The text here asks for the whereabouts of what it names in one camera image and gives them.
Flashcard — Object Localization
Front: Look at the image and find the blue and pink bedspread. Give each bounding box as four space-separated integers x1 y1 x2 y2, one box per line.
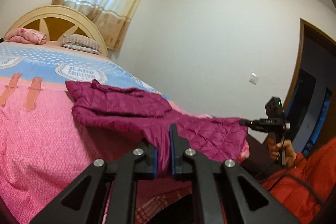
0 41 250 224

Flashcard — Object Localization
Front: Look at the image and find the striped grey pillow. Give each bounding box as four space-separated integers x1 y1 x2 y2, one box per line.
61 34 102 54

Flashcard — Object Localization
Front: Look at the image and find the cream wooden headboard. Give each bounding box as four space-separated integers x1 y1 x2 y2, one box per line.
9 5 108 57

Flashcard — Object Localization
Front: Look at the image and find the person's right hand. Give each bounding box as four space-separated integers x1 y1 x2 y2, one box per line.
267 138 297 168

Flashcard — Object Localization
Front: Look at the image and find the magenta puffer jacket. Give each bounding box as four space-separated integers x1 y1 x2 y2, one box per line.
66 80 247 175

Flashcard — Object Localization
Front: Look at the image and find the white wall switch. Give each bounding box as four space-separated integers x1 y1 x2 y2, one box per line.
249 73 259 85

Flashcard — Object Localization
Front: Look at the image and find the black cable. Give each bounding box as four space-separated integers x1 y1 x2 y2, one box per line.
253 118 324 209

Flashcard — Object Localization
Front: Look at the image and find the brown wooden door frame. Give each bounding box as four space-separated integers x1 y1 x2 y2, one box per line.
282 17 336 159

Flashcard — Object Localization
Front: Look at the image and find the folded pink floral blanket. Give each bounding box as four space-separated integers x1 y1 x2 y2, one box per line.
3 28 47 45

